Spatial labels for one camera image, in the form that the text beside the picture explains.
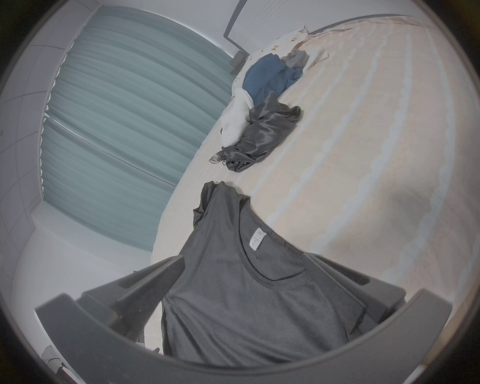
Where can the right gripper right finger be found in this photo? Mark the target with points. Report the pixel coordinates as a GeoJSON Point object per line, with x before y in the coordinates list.
{"type": "Point", "coordinates": [378, 294]}

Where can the black shiny garment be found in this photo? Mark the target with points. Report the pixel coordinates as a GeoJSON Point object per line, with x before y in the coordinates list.
{"type": "Point", "coordinates": [262, 127]}

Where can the bed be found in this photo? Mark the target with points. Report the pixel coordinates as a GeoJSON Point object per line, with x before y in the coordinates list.
{"type": "Point", "coordinates": [375, 150]}

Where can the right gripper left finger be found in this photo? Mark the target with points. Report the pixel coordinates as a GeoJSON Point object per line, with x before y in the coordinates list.
{"type": "Point", "coordinates": [123, 296]}

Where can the grey bedside table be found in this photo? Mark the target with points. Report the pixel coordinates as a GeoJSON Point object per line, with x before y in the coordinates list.
{"type": "Point", "coordinates": [237, 62]}

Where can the white printed pillow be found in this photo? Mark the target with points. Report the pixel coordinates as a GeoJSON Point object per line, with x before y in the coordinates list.
{"type": "Point", "coordinates": [285, 39]}

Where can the black T-shirt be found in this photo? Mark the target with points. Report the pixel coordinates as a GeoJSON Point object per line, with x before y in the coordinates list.
{"type": "Point", "coordinates": [243, 300]}

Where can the pile of clothes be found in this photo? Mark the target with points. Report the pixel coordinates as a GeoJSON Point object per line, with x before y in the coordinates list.
{"type": "Point", "coordinates": [266, 78]}

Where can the blue-green curtain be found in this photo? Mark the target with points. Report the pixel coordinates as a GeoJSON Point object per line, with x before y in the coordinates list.
{"type": "Point", "coordinates": [93, 187]}
{"type": "Point", "coordinates": [131, 93]}

